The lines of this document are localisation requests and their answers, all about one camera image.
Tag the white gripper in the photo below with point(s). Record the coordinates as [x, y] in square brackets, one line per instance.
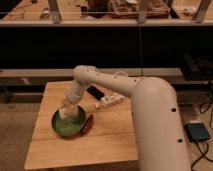
[66, 103]

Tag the white sponge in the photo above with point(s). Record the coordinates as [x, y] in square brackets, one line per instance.
[67, 112]

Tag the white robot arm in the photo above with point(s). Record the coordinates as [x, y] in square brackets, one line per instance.
[158, 130]

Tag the green ceramic bowl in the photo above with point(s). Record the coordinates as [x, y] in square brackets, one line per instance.
[70, 126]

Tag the black phone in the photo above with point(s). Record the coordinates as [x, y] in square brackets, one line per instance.
[95, 92]

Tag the long wooden bench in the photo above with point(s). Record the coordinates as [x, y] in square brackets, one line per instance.
[29, 77]

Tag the wooden table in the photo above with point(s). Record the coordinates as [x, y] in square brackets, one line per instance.
[111, 138]

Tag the translucent plastic cup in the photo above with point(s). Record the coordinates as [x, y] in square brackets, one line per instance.
[121, 73]

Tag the background workbench shelf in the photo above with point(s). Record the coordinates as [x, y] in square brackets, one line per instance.
[106, 12]

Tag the black box on floor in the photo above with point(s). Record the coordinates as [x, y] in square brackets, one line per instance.
[196, 132]

